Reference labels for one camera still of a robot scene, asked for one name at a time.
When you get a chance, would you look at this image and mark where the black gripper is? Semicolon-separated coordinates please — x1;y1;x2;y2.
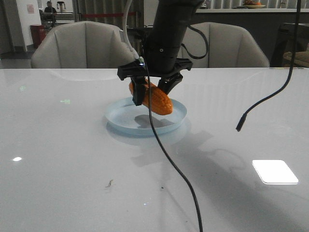
117;43;193;106

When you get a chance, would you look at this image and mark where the orange plastic corn cob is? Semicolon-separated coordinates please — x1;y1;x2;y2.
129;78;173;116

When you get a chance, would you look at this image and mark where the light blue round plate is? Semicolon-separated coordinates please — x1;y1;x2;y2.
105;97;187;136

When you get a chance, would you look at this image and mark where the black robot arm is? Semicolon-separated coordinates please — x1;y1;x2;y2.
117;0;203;106

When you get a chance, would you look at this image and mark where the left grey upholstered chair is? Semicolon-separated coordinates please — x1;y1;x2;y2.
31;21;134;69

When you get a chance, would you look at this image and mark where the grey upholstered chair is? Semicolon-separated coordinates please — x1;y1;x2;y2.
178;22;269;68
31;21;134;69

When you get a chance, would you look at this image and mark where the red barrier belt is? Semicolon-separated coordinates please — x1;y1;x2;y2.
80;13;124;18

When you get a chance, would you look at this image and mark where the right grey upholstered chair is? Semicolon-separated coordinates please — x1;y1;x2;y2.
178;22;269;68

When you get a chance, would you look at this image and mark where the grey counter with white top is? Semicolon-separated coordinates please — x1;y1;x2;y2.
191;9;295;67

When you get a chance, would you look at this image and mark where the fruit bowl on counter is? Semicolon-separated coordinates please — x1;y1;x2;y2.
243;0;265;9

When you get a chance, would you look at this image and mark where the red trash bin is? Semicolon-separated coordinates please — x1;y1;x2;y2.
30;25;46;48

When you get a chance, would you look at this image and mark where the seated person in background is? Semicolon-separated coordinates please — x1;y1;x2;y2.
44;1;56;14

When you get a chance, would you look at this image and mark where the dark wooden armchair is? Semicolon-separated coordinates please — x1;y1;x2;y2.
270;23;309;67

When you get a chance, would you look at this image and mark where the white cable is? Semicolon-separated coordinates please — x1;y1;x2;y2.
122;0;142;60

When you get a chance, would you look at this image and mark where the black hanging cable with plug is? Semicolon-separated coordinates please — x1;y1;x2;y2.
235;0;302;132

